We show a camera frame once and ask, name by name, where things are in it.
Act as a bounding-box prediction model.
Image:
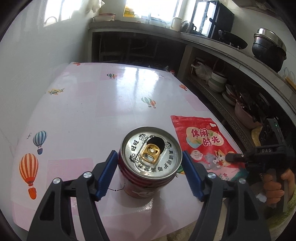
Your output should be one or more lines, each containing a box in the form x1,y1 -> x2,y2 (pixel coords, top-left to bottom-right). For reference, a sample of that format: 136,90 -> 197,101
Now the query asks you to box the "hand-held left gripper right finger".
182,151 -> 271,241

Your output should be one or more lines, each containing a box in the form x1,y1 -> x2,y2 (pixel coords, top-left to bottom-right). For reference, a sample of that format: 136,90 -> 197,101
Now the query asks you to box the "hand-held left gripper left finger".
26,150 -> 118,241

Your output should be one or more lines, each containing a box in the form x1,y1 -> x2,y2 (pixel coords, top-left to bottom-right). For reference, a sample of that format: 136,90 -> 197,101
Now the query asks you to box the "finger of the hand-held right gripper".
225,152 -> 256,163

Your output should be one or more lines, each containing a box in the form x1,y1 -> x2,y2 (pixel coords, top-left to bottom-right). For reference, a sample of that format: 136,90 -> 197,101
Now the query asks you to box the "red drink can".
118,126 -> 183,200

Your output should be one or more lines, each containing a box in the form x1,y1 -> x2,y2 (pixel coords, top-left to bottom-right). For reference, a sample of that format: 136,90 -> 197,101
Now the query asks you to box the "red snack bag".
171,115 -> 249,181

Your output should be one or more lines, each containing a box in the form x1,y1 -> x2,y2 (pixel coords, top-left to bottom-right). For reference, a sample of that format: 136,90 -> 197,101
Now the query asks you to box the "person's right hand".
262,169 -> 296,208

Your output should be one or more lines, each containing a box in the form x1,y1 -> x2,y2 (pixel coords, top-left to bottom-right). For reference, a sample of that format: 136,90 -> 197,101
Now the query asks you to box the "yellow plastic bag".
251,128 -> 262,146

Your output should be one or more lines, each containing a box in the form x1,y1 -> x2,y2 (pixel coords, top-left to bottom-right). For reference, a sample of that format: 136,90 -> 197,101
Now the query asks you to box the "pink plastic basin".
235,101 -> 263,129

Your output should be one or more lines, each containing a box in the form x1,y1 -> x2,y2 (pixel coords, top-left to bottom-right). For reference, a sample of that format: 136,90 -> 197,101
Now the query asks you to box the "stack of plates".
222,85 -> 238,105

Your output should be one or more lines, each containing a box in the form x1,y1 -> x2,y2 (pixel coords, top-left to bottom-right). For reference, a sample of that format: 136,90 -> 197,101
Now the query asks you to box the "stack of white bowls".
208,71 -> 228,93

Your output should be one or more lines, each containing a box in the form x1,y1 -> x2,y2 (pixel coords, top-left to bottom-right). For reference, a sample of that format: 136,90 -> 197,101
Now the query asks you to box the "wooden board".
285,76 -> 296,90

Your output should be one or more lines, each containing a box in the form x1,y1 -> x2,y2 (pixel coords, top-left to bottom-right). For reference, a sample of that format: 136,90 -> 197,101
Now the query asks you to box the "black cooking pot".
252,28 -> 287,72

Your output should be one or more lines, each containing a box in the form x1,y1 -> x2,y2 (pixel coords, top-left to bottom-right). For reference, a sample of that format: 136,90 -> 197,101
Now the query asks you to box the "black wok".
218,30 -> 248,50

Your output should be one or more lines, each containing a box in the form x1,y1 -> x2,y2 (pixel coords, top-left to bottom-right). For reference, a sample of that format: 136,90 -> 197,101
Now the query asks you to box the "black cabinet appliance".
191,0 -> 234,39

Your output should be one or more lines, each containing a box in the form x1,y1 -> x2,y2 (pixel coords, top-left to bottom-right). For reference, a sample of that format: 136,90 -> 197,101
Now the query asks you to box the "cream enamel mug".
171,17 -> 183,32

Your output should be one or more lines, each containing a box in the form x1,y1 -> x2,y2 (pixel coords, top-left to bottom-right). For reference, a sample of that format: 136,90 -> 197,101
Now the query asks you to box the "concrete kitchen counter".
89,21 -> 296,149

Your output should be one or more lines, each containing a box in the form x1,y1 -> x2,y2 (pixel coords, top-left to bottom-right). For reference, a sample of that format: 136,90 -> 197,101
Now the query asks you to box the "white enamel basin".
93,16 -> 115,23

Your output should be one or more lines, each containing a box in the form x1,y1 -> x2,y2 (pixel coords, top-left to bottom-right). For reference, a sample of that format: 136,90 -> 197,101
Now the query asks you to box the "kitchen window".
125,0 -> 184,24

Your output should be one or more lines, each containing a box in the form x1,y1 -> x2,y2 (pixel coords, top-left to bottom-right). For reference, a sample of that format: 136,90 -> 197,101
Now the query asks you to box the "white hanging plastic bag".
90,0 -> 104,12

